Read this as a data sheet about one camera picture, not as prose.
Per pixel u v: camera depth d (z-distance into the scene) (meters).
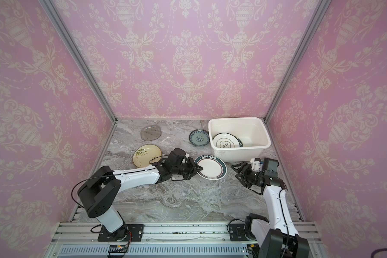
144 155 1.01
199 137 1.09
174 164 0.69
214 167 0.87
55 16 0.72
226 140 1.03
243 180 0.73
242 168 0.73
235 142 1.03
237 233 0.73
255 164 0.77
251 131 1.03
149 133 1.13
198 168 0.83
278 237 0.41
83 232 0.76
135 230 0.75
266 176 0.64
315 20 0.72
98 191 0.47
